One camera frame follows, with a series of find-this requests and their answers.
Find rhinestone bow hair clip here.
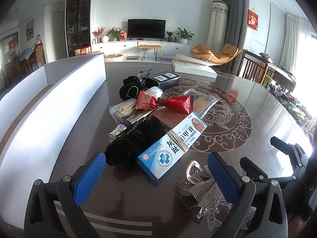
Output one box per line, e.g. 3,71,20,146
178,160,234,220

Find orange snack boxes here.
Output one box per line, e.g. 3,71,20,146
75,47,92,56

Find cotton swab pack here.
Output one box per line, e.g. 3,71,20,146
109,85,164,123

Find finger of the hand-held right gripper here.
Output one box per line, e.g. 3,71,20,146
240,157,269,182
270,136,307,160

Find wooden bench with hairpin legs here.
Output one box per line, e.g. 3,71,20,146
138,44,162,61

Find blue and white ointment box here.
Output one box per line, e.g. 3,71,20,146
136,111,208,181

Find white curtain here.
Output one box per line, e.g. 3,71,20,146
281,13,314,67

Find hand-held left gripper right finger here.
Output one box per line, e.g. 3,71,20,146
207,152,289,238

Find flat white box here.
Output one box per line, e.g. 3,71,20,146
173,54,218,78

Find dining table with chairs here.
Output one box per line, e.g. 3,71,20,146
5,46,46,80

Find orange lounge chair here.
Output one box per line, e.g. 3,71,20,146
190,43,241,66

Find standing air conditioner with cover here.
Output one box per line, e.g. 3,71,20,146
207,0,229,50

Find red flowers in vase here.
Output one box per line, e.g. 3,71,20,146
92,27,106,43

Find red snack packet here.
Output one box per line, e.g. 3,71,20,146
162,95,194,114
135,91,162,111

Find red wall hanging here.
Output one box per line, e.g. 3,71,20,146
248,9,259,29

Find dark glass display cabinet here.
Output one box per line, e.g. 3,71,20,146
66,0,93,57

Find framed landscape painting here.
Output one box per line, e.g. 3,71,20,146
26,19,34,41

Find wooden side desk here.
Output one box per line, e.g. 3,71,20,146
267,62,296,92

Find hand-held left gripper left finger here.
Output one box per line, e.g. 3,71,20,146
23,152,107,238

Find green plant in white pot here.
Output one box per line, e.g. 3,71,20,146
176,28,195,44

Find green potted plant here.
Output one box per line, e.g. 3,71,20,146
107,27,122,41

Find small glass bottle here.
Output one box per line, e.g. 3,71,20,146
107,119,139,143

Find clear bag with brown card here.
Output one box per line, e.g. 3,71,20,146
152,88,220,129

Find black television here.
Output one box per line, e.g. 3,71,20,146
127,18,166,39

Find white television cabinet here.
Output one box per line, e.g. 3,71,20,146
91,40,192,57

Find large white cardboard box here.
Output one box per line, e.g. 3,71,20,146
0,53,107,226

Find black velvet scrunchie with chain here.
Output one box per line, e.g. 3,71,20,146
104,117,165,166
119,76,144,101

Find small black box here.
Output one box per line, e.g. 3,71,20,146
145,72,180,91

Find wooden chair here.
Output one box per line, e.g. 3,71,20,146
238,50,269,85

